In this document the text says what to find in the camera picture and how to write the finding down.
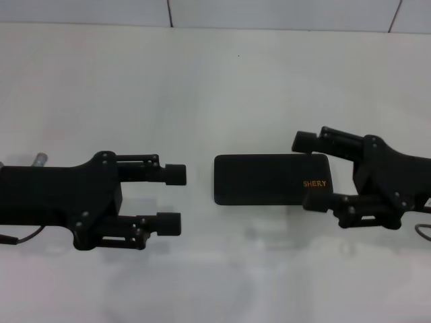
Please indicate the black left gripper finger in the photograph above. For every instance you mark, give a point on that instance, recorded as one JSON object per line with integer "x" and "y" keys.
{"x": 168, "y": 223}
{"x": 175, "y": 175}

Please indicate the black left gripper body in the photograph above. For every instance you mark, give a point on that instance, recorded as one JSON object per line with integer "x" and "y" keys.
{"x": 57, "y": 195}

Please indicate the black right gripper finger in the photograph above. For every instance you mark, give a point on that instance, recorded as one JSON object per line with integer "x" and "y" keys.
{"x": 304, "y": 141}
{"x": 314, "y": 203}

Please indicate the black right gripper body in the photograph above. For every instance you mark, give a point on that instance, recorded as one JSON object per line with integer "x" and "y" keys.
{"x": 397, "y": 175}

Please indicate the black glasses case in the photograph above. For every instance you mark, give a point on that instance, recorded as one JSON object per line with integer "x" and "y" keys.
{"x": 262, "y": 180}

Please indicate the silver connector stub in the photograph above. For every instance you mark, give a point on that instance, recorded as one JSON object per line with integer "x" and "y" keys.
{"x": 41, "y": 159}

